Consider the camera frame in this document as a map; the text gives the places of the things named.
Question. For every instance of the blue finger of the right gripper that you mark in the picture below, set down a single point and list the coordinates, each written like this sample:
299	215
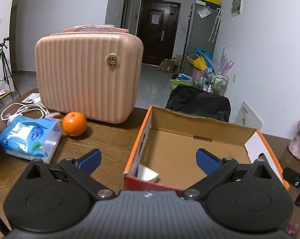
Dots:
292	177

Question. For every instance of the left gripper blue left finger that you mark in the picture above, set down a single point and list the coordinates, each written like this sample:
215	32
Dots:
80	170

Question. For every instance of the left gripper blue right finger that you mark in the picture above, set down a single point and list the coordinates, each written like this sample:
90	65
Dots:
218	171

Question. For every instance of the white triangular sponge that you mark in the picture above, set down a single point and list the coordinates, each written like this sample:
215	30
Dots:
146	174

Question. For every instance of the purple satin scrunchie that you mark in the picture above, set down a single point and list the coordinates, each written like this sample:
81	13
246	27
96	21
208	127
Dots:
292	229

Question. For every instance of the orange fruit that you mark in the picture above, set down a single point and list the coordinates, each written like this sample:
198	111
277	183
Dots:
74	124

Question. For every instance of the light blue tissue pack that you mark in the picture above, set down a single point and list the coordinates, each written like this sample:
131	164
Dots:
29	138

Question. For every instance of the black bag on chair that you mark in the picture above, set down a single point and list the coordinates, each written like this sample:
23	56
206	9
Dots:
190	100

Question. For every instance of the pink ribbed suitcase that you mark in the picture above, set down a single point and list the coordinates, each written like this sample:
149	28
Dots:
95	73

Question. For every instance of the yellow bag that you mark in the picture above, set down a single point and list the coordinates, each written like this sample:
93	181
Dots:
198	63

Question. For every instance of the cardboard box on floor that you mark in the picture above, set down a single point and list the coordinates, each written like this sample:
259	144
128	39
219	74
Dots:
169	66

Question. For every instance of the black tripod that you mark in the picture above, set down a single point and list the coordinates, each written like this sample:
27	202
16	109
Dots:
7	73

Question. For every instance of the white umbrella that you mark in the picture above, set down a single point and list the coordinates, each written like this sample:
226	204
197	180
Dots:
216	26

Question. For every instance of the grey refrigerator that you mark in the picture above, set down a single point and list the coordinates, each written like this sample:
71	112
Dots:
203	16

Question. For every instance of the dark entrance door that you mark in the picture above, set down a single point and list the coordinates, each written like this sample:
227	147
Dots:
157	28

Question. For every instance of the wire rack with bottles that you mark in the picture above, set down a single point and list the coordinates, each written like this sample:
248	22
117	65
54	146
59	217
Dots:
213	83

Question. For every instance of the white wall panel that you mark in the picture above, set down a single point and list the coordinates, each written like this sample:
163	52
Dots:
236	7

